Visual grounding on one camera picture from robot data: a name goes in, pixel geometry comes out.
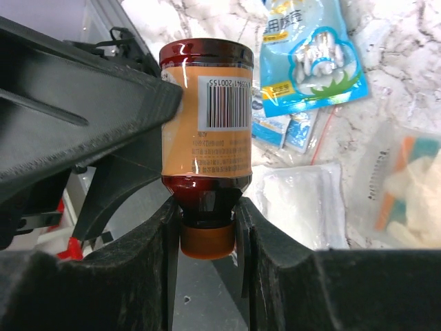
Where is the blue cotton swab bag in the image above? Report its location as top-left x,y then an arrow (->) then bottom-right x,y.
260,0 -> 369,117

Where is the amber bottle orange label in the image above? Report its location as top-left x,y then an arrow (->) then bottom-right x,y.
159,38 -> 254,259

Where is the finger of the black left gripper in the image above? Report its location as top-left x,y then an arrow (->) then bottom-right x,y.
72,127 -> 169,241
1,18 -> 182,201

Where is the zip bag of blue packets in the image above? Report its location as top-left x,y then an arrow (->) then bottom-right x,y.
252,86 -> 336,168

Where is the zip bag of bandages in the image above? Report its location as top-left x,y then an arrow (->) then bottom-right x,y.
348,123 -> 440,249

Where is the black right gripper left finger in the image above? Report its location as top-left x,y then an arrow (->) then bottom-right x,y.
1,199 -> 178,330

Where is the white gauze pad packet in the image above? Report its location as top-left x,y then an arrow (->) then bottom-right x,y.
244,162 -> 349,250

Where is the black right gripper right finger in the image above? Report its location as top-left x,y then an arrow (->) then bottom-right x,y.
235,198 -> 440,330

